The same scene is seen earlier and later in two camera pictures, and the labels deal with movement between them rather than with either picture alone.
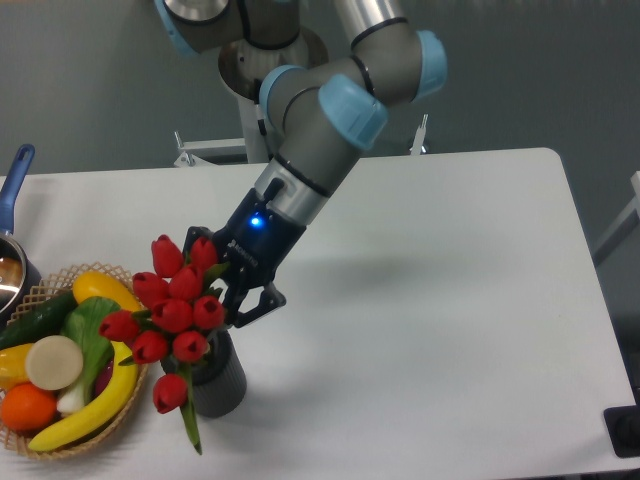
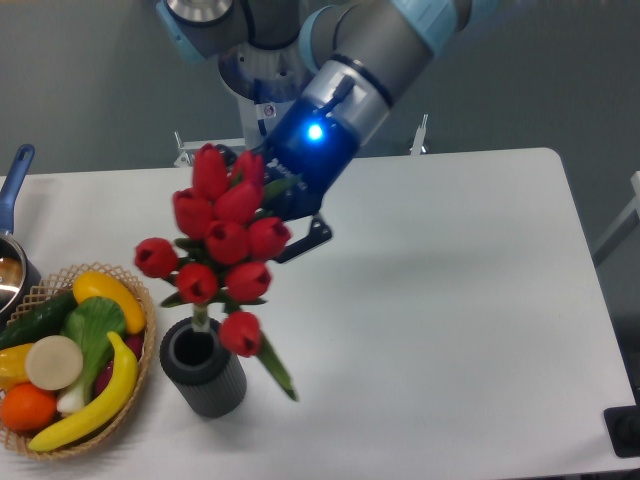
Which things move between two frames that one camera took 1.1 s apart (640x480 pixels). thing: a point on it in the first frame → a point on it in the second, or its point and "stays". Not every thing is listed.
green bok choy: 82,322 stays
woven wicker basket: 43,293 stays
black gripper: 257,242 → 312,147
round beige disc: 54,362 stays
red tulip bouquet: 171,319 → 225,239
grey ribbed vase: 218,380 stays
